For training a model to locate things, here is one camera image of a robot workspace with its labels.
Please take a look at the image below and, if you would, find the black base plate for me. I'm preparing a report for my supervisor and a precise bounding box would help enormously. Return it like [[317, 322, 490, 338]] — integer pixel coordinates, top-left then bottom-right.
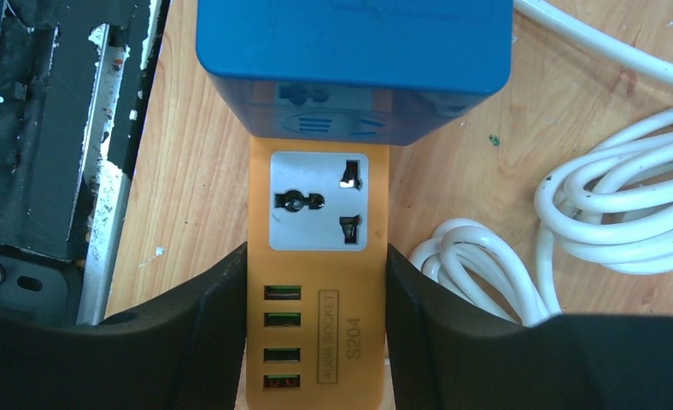
[[0, 1, 169, 326]]

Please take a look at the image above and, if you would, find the orange strip white cable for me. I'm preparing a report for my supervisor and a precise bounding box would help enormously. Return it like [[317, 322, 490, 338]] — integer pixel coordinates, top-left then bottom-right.
[[408, 0, 673, 330]]

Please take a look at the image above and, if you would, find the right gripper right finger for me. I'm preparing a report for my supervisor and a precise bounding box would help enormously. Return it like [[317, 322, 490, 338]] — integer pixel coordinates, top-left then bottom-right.
[[386, 249, 673, 409]]

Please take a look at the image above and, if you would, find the blue cube adapter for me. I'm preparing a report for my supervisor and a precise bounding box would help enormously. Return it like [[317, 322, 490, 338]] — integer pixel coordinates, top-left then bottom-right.
[[196, 0, 513, 145]]

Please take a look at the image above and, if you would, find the orange power strip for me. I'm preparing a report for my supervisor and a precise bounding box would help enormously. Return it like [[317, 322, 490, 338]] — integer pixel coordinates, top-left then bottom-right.
[[243, 138, 389, 409]]

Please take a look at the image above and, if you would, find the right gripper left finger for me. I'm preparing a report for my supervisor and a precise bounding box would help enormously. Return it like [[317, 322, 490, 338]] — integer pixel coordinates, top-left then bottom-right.
[[0, 245, 247, 409]]

